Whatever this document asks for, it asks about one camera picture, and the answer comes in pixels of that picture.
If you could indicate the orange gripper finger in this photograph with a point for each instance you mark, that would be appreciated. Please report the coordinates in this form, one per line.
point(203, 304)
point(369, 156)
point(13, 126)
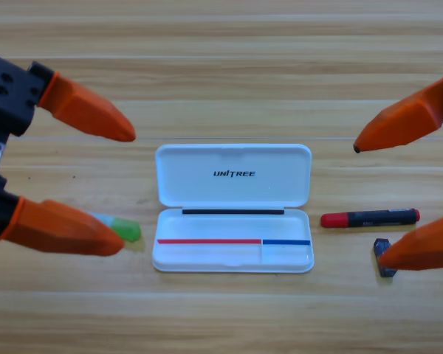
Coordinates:
point(406, 121)
point(59, 228)
point(81, 107)
point(424, 250)

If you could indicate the green highlighter pen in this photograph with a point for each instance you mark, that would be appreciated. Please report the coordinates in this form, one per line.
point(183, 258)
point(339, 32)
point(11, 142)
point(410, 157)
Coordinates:
point(127, 229)

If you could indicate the white Unitree pencil case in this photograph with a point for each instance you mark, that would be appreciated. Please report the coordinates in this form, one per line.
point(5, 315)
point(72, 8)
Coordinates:
point(232, 225)

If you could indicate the red and black marker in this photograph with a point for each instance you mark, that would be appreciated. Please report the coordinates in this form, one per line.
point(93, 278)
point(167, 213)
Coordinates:
point(369, 218)

